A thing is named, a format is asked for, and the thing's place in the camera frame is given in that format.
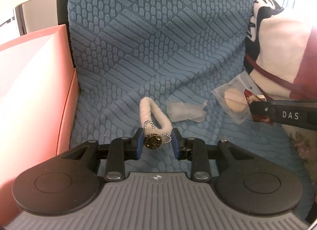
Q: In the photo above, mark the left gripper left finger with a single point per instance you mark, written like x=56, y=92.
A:
x=118, y=151

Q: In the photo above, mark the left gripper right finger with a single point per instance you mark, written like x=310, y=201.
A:
x=197, y=152

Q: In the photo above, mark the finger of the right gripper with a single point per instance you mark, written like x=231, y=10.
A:
x=288, y=112

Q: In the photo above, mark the white fuzzy keychain loop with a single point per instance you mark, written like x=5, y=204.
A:
x=156, y=125

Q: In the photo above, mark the floral cushion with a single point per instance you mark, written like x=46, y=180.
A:
x=304, y=142

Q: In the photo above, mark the clear plastic wrapper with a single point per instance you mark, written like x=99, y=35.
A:
x=179, y=111

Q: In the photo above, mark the brown candy wrapper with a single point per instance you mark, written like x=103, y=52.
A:
x=258, y=110

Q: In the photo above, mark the clear packet with round pad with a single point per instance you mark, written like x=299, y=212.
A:
x=232, y=99

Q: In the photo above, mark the cream red black blanket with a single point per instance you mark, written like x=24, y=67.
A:
x=280, y=51

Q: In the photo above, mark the pink storage box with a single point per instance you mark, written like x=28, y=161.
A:
x=37, y=76

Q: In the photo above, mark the blue textured sofa cover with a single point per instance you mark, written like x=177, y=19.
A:
x=177, y=50

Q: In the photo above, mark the white chair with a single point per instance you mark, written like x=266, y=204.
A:
x=33, y=15

